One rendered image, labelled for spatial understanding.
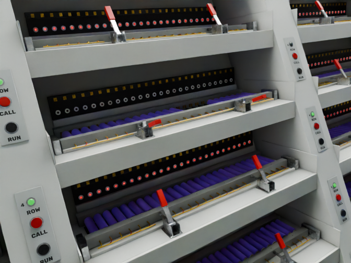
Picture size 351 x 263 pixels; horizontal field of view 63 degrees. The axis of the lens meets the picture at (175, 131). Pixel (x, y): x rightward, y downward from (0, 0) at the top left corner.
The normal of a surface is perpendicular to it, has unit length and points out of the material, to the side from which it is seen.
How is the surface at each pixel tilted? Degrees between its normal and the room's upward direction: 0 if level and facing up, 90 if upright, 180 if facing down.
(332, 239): 90
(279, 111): 110
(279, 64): 90
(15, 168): 90
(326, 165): 90
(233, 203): 20
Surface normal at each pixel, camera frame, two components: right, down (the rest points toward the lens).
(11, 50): 0.43, -0.16
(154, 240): -0.11, -0.96
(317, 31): 0.51, 0.18
